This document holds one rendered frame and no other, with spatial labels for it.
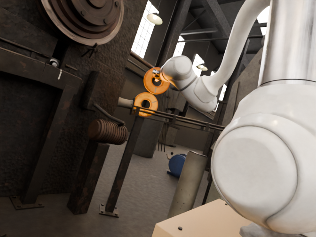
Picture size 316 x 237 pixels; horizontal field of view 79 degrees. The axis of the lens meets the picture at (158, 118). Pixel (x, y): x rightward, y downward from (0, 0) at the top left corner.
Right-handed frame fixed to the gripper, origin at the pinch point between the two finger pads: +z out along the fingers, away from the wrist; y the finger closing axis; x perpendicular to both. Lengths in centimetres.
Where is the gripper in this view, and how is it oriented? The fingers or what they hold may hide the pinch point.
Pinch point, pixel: (157, 78)
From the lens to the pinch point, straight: 117.1
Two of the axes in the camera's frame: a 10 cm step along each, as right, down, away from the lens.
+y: 9.1, 3.1, 2.6
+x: 3.2, -9.5, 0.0
